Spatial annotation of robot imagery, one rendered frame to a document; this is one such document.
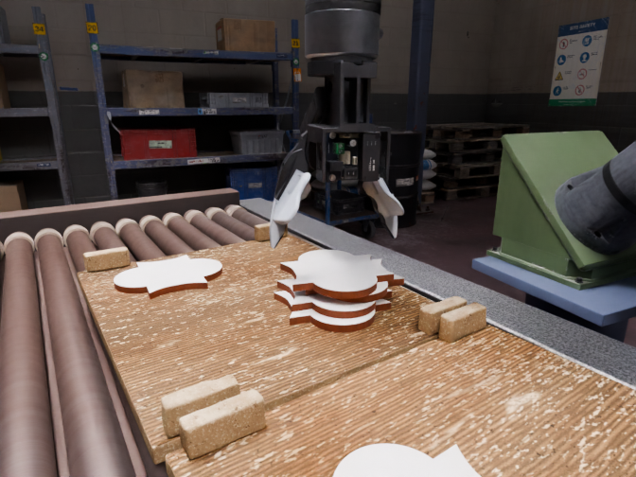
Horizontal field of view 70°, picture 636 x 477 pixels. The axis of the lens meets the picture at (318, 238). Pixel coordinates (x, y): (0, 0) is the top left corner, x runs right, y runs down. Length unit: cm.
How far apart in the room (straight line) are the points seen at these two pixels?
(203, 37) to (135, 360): 488
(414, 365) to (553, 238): 50
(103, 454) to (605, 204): 75
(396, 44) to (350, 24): 570
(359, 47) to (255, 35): 424
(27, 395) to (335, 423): 28
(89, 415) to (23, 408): 6
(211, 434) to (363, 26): 37
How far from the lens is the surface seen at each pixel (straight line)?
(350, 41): 46
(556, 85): 637
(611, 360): 57
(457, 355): 47
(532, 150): 95
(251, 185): 474
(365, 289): 50
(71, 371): 51
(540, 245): 90
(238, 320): 52
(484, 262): 93
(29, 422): 46
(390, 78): 610
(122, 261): 72
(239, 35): 466
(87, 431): 43
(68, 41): 513
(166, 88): 457
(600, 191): 85
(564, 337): 59
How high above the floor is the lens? 117
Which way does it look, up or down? 17 degrees down
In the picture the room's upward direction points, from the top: straight up
